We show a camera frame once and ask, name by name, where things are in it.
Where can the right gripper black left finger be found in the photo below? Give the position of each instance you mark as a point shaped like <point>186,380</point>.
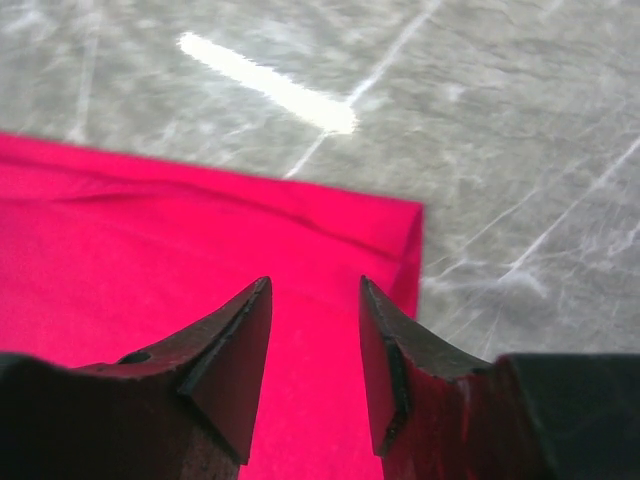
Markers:
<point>182,408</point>

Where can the crimson red t-shirt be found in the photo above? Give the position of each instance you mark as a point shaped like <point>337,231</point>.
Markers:
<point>105,253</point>

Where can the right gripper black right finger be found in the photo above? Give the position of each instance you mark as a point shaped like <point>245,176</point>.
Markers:
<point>437,412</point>

